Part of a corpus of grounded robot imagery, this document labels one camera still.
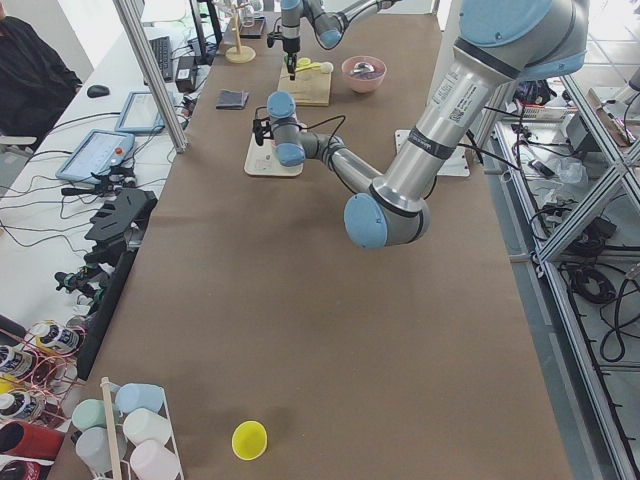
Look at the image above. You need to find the pink plastic cup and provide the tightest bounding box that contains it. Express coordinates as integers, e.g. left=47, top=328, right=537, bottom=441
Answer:
left=130, top=439, right=180, bottom=480

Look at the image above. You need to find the blue plastic cup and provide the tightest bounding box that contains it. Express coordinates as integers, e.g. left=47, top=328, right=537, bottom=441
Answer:
left=115, top=383, right=163, bottom=414

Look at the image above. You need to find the blue teach pendant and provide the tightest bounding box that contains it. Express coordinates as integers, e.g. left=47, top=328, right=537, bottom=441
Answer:
left=55, top=129, right=135, bottom=184
left=115, top=91, right=165, bottom=135

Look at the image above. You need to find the wooden mug tree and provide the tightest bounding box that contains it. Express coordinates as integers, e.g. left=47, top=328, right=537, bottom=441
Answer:
left=214, top=0, right=256, bottom=64

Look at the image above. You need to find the grey folded cloth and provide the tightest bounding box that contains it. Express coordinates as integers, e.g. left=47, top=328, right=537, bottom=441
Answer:
left=216, top=89, right=249, bottom=110

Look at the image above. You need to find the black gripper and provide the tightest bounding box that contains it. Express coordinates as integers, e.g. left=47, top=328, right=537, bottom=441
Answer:
left=283, top=37, right=299, bottom=80

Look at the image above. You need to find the near blue teach pendant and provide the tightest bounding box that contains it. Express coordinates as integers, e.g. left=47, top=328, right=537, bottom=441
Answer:
left=55, top=129, right=135, bottom=184

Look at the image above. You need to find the black computer mouse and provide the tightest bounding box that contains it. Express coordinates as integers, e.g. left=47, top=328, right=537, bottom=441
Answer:
left=86, top=84, right=110, bottom=98

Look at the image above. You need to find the grey plastic cup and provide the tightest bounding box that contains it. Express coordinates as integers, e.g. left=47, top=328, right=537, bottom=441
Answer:
left=75, top=426, right=112, bottom=474

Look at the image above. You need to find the metal ice scoop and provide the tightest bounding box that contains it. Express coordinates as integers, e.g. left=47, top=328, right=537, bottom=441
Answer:
left=349, top=61, right=380, bottom=80

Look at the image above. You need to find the white toy bun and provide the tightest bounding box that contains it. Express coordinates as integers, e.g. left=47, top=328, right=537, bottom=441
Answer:
left=319, top=62, right=334, bottom=74

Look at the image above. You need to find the white plastic cup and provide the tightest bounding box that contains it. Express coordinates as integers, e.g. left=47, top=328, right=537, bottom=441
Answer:
left=122, top=408, right=172, bottom=445

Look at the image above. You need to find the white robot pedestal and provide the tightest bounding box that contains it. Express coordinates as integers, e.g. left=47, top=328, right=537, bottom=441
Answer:
left=385, top=1, right=491, bottom=183

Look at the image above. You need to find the green plastic cup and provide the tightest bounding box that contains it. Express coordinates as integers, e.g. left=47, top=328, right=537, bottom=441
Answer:
left=71, top=399, right=107, bottom=431

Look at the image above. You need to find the cream rabbit tray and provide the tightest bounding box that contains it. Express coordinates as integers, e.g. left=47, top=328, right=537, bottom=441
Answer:
left=244, top=136, right=305, bottom=178

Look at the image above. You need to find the large pink bowl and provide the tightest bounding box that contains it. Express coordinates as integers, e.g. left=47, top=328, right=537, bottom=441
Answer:
left=341, top=55, right=387, bottom=93

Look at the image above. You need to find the black keyboard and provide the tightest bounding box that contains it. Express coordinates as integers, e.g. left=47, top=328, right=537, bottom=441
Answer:
left=148, top=36, right=173, bottom=82

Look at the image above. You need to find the far blue teach pendant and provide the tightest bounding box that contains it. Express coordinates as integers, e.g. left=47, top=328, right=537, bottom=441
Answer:
left=115, top=91, right=165, bottom=135

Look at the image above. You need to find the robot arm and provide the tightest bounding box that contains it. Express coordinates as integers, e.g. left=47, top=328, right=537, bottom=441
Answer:
left=267, top=0, right=396, bottom=80
left=253, top=1, right=590, bottom=249

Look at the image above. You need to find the aluminium frame post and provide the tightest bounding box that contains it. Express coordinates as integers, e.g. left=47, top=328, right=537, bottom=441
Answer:
left=113, top=0, right=188, bottom=154

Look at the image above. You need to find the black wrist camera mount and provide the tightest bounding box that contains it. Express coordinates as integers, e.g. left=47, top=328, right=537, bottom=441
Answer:
left=266, top=29, right=283, bottom=48
left=252, top=106, right=273, bottom=146

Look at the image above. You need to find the wooden cutting board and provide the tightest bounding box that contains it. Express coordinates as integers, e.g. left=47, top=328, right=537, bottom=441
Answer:
left=277, top=65, right=332, bottom=107

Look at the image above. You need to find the person in black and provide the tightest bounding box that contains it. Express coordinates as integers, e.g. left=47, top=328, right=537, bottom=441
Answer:
left=1, top=12, right=83, bottom=149

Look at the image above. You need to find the black tool holder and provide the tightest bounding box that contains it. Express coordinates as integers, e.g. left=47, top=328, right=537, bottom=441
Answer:
left=77, top=188, right=158, bottom=381

